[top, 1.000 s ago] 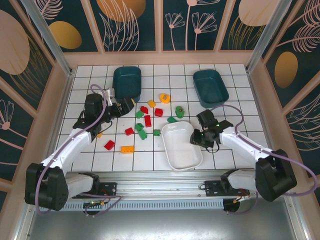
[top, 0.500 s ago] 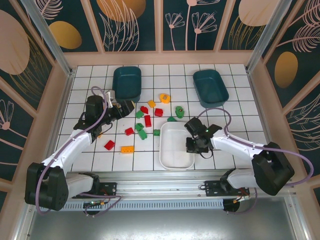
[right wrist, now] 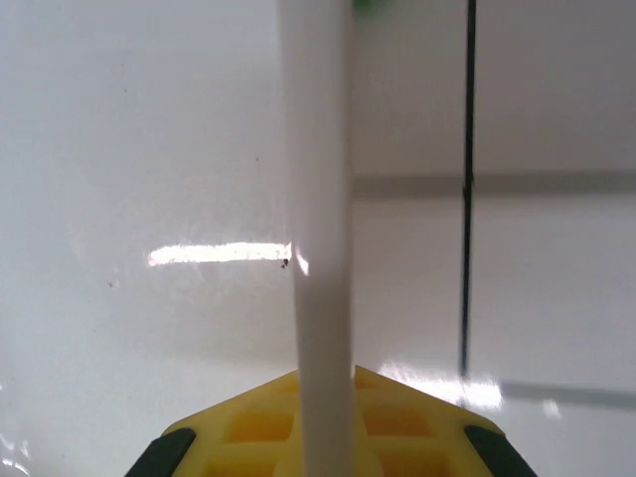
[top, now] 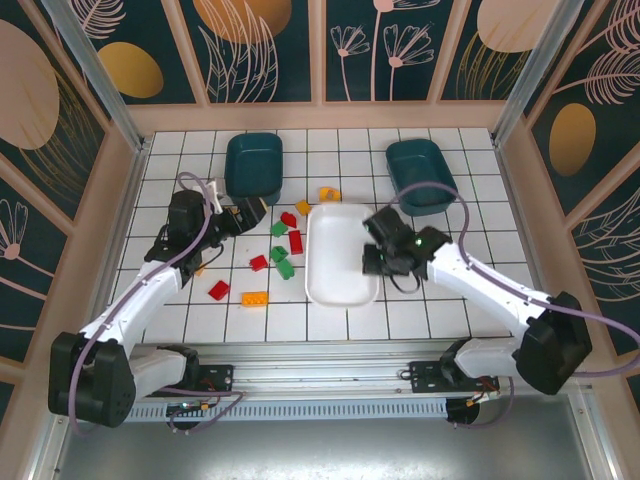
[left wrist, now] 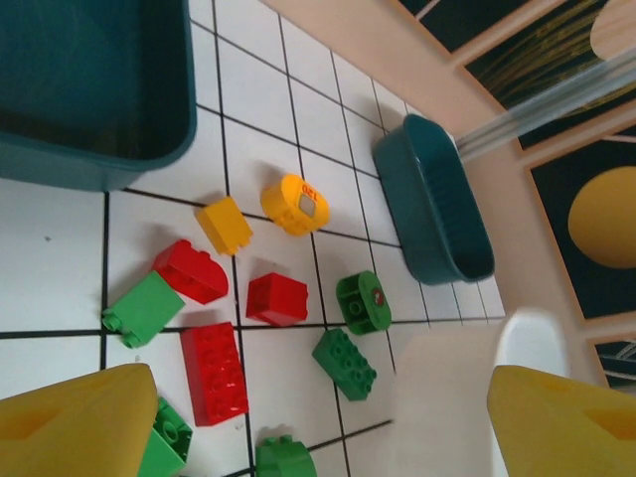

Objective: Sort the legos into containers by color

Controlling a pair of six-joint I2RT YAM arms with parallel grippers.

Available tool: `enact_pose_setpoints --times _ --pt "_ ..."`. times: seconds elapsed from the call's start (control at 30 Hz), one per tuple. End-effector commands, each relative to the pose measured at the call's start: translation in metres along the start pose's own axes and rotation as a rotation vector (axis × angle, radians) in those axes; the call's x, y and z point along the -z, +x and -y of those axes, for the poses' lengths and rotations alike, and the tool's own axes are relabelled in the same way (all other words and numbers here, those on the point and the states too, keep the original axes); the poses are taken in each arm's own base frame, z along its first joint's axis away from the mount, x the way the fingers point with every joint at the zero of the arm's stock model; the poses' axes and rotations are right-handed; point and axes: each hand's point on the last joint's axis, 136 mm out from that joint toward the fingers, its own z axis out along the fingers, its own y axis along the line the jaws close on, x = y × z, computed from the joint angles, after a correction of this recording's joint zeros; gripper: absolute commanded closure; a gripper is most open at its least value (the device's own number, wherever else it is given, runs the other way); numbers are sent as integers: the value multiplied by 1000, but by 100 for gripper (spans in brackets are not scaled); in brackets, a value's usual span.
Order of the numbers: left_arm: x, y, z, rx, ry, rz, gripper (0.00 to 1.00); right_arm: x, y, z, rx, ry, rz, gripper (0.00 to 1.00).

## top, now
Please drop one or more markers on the left black mount plate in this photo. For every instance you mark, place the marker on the left black mount plate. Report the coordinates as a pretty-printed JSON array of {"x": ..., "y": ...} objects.
[{"x": 217, "y": 377}]

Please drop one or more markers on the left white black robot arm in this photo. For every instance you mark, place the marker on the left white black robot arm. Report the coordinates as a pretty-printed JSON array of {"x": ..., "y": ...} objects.
[{"x": 145, "y": 295}]

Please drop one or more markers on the white plastic tray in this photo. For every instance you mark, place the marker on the white plastic tray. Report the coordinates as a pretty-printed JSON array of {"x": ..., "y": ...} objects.
[{"x": 335, "y": 260}]

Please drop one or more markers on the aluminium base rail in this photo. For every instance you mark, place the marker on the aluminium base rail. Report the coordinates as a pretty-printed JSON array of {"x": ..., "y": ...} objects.
[{"x": 320, "y": 370}]

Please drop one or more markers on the green lego brick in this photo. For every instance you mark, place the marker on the green lego brick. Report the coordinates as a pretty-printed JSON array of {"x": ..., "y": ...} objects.
[
  {"x": 285, "y": 270},
  {"x": 278, "y": 229},
  {"x": 279, "y": 253}
]

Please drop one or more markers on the orange-yellow long lego brick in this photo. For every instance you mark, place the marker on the orange-yellow long lego brick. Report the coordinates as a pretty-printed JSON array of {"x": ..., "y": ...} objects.
[{"x": 255, "y": 299}]

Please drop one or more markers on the yellow arch lego brick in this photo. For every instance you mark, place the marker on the yellow arch lego brick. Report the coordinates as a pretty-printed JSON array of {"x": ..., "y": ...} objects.
[{"x": 336, "y": 196}]

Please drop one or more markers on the right black mount plate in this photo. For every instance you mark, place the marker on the right black mount plate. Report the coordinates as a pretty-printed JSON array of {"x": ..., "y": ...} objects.
[{"x": 425, "y": 380}]

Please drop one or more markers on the teal plastic bin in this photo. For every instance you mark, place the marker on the teal plastic bin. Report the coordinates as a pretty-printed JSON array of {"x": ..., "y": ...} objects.
[
  {"x": 415, "y": 160},
  {"x": 252, "y": 165}
]

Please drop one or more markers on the red rounded lego brick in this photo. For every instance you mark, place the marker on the red rounded lego brick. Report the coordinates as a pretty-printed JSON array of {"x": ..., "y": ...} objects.
[{"x": 288, "y": 219}]

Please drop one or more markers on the long red lego brick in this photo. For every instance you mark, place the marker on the long red lego brick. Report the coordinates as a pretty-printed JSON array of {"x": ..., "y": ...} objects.
[{"x": 295, "y": 242}]

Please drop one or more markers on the small yellow lego brick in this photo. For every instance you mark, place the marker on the small yellow lego brick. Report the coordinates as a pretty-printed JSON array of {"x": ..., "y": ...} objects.
[{"x": 302, "y": 206}]

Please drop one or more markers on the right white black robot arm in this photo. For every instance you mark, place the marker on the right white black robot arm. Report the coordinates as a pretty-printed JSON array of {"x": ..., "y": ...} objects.
[{"x": 480, "y": 282}]

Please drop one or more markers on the aluminium frame post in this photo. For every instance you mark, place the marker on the aluminium frame post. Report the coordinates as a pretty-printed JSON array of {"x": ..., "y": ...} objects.
[
  {"x": 97, "y": 80},
  {"x": 532, "y": 75}
]

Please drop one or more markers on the black mount plate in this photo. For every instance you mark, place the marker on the black mount plate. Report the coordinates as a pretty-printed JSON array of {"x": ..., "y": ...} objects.
[
  {"x": 425, "y": 380},
  {"x": 217, "y": 377}
]

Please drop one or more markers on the grey metal sheet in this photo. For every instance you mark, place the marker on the grey metal sheet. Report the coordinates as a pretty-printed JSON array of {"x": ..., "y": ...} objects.
[{"x": 320, "y": 450}]

